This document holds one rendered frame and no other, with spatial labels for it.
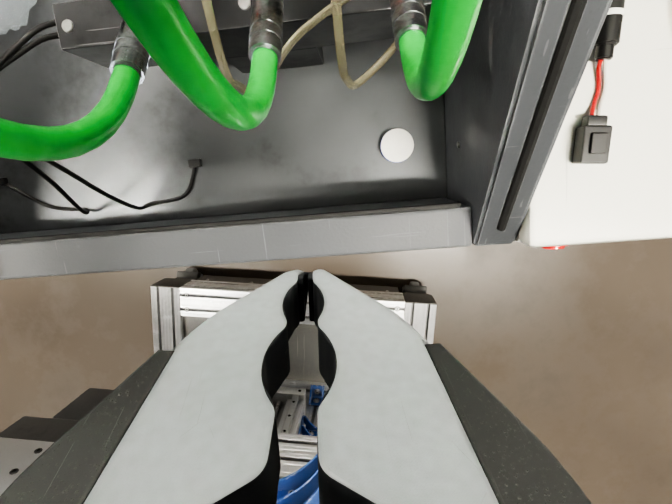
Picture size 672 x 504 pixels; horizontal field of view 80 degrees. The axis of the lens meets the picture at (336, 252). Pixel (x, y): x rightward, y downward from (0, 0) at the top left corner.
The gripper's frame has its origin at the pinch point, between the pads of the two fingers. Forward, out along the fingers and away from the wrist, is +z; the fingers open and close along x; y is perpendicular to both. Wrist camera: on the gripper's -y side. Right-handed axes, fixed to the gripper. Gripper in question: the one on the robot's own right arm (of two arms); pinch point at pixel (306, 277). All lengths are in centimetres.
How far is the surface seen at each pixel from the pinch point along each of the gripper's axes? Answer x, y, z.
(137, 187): -23.9, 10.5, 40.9
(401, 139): 9.9, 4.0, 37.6
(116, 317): -77, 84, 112
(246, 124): -2.5, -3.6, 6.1
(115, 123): -9.9, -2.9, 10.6
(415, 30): 5.5, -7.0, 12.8
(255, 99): -2.4, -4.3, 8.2
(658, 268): 109, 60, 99
